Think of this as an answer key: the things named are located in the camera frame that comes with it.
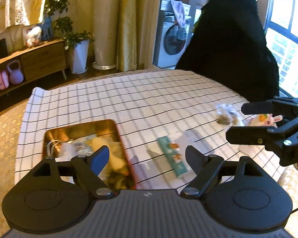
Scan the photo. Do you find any blue printed card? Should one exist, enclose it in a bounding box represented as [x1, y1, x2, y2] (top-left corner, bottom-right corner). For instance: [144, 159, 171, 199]
[41, 17, 53, 40]

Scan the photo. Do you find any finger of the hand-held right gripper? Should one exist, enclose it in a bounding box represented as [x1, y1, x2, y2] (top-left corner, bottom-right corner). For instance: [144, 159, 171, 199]
[226, 115, 298, 152]
[241, 98, 298, 116]

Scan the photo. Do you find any patterned hanging towel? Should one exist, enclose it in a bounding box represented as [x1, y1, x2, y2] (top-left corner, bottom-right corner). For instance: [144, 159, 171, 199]
[170, 0, 187, 28]

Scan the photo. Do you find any washing machine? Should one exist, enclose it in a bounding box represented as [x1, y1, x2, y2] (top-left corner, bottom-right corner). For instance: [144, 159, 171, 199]
[155, 12, 190, 69]

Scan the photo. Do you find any large window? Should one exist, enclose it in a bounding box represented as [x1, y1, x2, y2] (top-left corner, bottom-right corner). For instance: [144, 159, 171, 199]
[263, 0, 298, 99]

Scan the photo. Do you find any beige hanging cloth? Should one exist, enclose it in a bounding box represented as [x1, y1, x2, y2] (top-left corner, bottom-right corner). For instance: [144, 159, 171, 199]
[0, 0, 50, 40]

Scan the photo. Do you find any wooden cabinet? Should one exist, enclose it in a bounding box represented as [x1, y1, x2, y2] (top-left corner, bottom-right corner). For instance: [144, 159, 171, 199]
[0, 38, 68, 103]

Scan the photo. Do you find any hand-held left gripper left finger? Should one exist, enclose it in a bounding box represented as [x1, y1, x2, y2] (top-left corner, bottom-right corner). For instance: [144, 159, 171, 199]
[27, 145, 114, 199]

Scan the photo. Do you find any purple kettlebell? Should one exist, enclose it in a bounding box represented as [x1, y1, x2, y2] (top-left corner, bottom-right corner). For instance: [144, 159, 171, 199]
[6, 60, 24, 85]

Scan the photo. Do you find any white planter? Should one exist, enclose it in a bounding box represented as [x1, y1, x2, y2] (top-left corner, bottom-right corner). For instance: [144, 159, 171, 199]
[69, 40, 90, 75]

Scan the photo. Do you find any clear bag of small items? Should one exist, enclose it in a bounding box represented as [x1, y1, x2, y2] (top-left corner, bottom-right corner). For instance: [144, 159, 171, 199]
[216, 103, 244, 127]

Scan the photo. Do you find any red tray with gold inside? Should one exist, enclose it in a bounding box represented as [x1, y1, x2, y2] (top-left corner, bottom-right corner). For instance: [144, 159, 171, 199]
[43, 119, 137, 190]

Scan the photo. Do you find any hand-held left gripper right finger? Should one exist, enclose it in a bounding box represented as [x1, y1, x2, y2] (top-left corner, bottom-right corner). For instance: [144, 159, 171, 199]
[179, 145, 267, 196]

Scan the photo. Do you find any checked white tablecloth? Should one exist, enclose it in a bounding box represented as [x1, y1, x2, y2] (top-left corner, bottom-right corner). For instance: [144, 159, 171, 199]
[14, 69, 286, 191]

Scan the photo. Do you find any cream shell shaped cushion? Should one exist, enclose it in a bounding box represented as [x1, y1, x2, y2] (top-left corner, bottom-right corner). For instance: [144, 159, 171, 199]
[4, 24, 28, 53]

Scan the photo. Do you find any yellow curtain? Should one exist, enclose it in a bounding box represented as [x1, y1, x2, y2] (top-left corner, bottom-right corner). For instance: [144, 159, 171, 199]
[117, 0, 163, 73]

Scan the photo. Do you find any floral patterned rug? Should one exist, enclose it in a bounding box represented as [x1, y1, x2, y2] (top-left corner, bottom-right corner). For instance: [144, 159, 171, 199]
[0, 99, 29, 238]

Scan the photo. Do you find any white and teal box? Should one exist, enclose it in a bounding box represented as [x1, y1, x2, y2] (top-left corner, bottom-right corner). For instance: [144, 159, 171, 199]
[157, 135, 190, 178]

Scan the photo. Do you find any black rectangular device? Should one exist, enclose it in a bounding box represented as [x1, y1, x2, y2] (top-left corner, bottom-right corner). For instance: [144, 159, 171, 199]
[0, 39, 9, 58]

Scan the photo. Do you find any green potted plant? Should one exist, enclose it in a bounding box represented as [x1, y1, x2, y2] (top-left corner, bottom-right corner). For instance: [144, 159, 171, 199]
[44, 0, 94, 50]

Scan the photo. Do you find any pink white plush bunny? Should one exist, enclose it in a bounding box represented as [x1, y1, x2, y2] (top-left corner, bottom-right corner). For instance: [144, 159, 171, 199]
[248, 113, 283, 130]

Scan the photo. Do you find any white covered standing air conditioner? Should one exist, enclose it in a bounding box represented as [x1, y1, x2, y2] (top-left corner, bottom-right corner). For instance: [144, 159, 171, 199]
[92, 0, 123, 70]

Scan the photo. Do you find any plastic bag on cabinet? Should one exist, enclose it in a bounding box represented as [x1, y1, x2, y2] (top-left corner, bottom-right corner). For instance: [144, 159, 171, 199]
[26, 26, 43, 48]

